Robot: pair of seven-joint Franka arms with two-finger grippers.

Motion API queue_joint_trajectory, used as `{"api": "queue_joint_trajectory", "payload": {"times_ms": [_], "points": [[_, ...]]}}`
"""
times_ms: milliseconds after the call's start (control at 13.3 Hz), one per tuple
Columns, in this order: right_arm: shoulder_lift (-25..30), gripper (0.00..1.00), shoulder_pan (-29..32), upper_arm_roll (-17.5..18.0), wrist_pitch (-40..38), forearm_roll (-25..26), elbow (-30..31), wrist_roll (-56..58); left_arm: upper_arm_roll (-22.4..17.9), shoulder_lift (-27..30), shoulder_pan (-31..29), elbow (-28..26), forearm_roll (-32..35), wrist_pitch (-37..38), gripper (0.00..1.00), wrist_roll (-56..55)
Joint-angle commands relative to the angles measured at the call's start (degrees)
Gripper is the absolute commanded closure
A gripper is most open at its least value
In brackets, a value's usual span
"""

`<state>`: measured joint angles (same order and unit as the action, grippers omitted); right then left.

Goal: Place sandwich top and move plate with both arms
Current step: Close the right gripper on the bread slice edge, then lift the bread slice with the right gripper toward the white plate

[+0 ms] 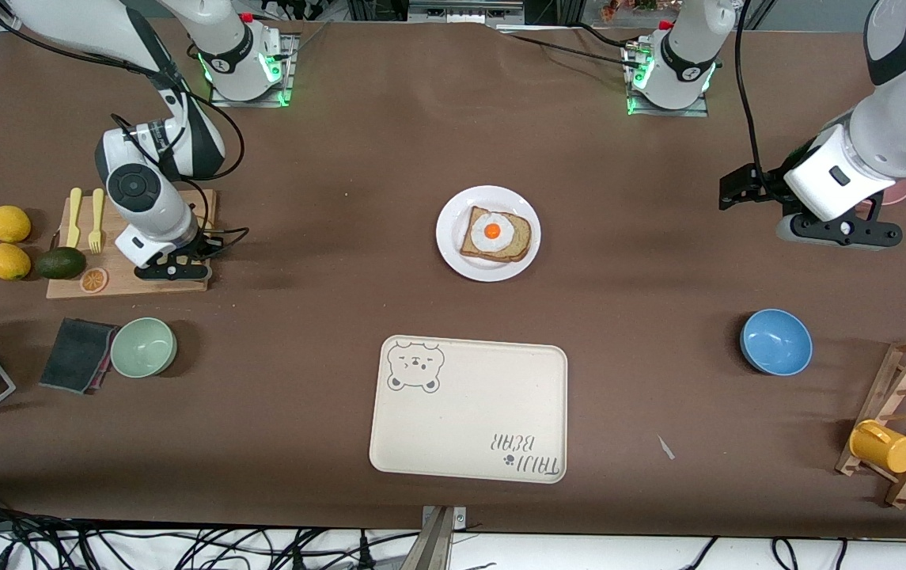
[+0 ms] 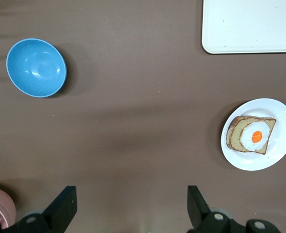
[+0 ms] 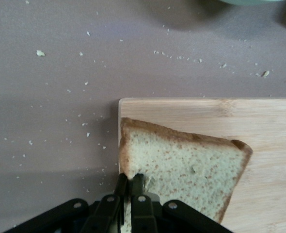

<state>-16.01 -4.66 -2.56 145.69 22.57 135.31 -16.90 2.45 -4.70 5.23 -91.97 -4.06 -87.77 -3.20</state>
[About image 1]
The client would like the white round plate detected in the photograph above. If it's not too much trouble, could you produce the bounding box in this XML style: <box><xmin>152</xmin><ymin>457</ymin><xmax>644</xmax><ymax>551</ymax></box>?
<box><xmin>435</xmin><ymin>185</ymin><xmax>542</xmax><ymax>283</ymax></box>

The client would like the yellow plastic fork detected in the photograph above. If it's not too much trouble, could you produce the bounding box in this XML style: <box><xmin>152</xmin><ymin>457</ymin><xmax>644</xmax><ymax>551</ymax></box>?
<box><xmin>88</xmin><ymin>188</ymin><xmax>106</xmax><ymax>255</ymax></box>

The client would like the pale green bowl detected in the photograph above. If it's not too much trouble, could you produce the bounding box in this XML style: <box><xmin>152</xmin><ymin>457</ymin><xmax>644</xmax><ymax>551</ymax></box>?
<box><xmin>110</xmin><ymin>317</ymin><xmax>178</xmax><ymax>378</ymax></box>

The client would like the yellow plastic knife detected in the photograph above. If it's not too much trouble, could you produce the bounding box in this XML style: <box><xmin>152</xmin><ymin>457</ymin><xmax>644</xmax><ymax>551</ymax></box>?
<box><xmin>65</xmin><ymin>188</ymin><xmax>83</xmax><ymax>249</ymax></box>

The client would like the wooden cutting board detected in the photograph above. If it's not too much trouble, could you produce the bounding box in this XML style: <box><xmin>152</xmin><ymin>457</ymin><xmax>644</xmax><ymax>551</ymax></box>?
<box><xmin>46</xmin><ymin>188</ymin><xmax>218</xmax><ymax>300</ymax></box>

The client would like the dark green avocado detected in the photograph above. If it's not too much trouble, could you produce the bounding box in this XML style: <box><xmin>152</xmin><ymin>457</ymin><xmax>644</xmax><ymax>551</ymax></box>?
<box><xmin>34</xmin><ymin>247</ymin><xmax>87</xmax><ymax>280</ymax></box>

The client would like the pink bowl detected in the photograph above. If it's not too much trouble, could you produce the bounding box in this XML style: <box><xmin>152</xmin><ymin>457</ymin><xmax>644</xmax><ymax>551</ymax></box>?
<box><xmin>864</xmin><ymin>174</ymin><xmax>906</xmax><ymax>210</ymax></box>

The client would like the blue bowl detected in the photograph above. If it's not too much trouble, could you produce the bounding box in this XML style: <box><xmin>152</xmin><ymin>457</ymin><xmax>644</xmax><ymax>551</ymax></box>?
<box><xmin>740</xmin><ymin>309</ymin><xmax>813</xmax><ymax>376</ymax></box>

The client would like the dark grey folded cloth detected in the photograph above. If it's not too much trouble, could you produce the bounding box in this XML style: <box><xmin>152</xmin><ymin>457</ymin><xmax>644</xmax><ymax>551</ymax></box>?
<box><xmin>39</xmin><ymin>318</ymin><xmax>119</xmax><ymax>394</ymax></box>

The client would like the yellow lemon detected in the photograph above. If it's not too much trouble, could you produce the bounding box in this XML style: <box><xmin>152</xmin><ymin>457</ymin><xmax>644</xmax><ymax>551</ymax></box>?
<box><xmin>0</xmin><ymin>243</ymin><xmax>32</xmax><ymax>281</ymax></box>
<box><xmin>0</xmin><ymin>205</ymin><xmax>32</xmax><ymax>243</ymax></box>

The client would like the small toasted bread slice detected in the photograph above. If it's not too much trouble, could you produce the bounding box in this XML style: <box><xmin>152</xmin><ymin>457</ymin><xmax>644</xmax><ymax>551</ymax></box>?
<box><xmin>460</xmin><ymin>206</ymin><xmax>533</xmax><ymax>264</ymax></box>

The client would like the fried egg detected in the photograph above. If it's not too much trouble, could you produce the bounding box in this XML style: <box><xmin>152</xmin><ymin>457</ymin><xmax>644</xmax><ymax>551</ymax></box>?
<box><xmin>470</xmin><ymin>211</ymin><xmax>515</xmax><ymax>254</ymax></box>

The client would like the yellow mug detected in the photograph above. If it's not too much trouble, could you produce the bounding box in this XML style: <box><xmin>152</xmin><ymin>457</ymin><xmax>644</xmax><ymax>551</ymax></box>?
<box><xmin>849</xmin><ymin>420</ymin><xmax>906</xmax><ymax>474</ymax></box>

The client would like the beige bear print tray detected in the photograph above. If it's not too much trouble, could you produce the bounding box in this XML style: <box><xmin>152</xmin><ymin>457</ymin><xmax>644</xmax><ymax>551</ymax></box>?
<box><xmin>369</xmin><ymin>335</ymin><xmax>569</xmax><ymax>484</ymax></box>

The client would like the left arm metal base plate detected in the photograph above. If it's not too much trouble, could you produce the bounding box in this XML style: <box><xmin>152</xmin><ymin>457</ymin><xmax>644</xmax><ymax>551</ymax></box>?
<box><xmin>623</xmin><ymin>41</ymin><xmax>711</xmax><ymax>118</ymax></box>

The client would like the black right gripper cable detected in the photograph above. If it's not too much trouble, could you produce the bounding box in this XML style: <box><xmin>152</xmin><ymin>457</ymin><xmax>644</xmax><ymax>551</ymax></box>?
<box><xmin>108</xmin><ymin>47</ymin><xmax>251</xmax><ymax>240</ymax></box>

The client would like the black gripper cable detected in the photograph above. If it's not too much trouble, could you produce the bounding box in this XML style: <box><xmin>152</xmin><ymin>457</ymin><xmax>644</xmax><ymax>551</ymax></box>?
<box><xmin>734</xmin><ymin>0</ymin><xmax>778</xmax><ymax>203</ymax></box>
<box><xmin>108</xmin><ymin>47</ymin><xmax>251</xmax><ymax>240</ymax></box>

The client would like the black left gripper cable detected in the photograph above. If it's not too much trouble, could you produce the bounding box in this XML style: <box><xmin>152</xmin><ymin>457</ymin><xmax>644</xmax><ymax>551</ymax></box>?
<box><xmin>734</xmin><ymin>0</ymin><xmax>778</xmax><ymax>203</ymax></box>

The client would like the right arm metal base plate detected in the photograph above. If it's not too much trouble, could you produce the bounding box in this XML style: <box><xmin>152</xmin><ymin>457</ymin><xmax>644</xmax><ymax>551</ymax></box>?
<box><xmin>209</xmin><ymin>33</ymin><xmax>300</xmax><ymax>108</ymax></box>

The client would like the black table cable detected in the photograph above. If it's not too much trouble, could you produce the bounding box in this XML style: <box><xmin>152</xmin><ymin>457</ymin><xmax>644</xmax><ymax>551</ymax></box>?
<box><xmin>500</xmin><ymin>30</ymin><xmax>640</xmax><ymax>69</ymax></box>
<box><xmin>575</xmin><ymin>22</ymin><xmax>647</xmax><ymax>50</ymax></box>
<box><xmin>285</xmin><ymin>19</ymin><xmax>336</xmax><ymax>61</ymax></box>

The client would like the grey aluminium frame rail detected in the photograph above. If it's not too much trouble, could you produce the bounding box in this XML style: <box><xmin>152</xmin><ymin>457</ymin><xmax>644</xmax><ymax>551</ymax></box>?
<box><xmin>408</xmin><ymin>0</ymin><xmax>526</xmax><ymax>26</ymax></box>

